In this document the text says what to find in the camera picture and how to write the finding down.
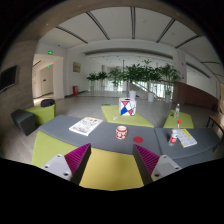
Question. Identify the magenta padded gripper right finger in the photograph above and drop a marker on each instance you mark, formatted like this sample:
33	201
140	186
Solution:
151	166

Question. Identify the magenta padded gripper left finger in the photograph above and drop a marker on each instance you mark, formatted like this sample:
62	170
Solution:
70	166

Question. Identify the clear water bottle red cap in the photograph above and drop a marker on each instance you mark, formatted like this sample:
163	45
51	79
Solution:
174	134

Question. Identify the far clear water bottle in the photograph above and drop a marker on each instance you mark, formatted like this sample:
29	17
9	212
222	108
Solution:
177	110

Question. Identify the red round coaster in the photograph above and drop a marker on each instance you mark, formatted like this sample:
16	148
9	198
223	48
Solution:
138	139

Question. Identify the open magazine on table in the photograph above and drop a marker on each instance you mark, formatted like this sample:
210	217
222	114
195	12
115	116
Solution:
85	126

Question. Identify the yellow covered booklet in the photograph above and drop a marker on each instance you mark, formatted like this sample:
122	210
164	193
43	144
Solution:
186	139

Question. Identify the red and white mug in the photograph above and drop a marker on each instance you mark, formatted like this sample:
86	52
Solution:
121	132

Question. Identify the green ottoman with dark bag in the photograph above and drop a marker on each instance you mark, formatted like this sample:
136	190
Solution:
44	112

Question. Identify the dark grey armchair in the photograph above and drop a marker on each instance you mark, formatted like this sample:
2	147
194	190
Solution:
24	120

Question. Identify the colourful geometric tissue box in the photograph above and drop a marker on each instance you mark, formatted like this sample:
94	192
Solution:
127	107

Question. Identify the red fire extinguisher box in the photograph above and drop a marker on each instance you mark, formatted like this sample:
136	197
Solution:
75	90

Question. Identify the dark wooden bench right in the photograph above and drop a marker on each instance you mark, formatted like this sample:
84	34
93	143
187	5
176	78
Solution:
217	120

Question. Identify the potted plant far left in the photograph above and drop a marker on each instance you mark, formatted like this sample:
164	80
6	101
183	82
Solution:
92	78

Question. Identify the potted plant white pot right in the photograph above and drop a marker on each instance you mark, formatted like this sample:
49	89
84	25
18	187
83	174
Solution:
151	75

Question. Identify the potted plant white pot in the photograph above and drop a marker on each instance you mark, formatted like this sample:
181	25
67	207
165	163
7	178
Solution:
151	75
132	74

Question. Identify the potted plant far right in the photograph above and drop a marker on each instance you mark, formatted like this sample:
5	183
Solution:
169	75

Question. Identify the potted plant white pot centre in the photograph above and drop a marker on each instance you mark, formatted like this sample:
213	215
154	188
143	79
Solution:
132	74

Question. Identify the framed picture on wall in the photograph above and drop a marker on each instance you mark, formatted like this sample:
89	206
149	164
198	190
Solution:
76	67

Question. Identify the wall mounted black television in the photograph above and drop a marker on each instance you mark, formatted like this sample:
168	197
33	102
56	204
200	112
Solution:
8	78

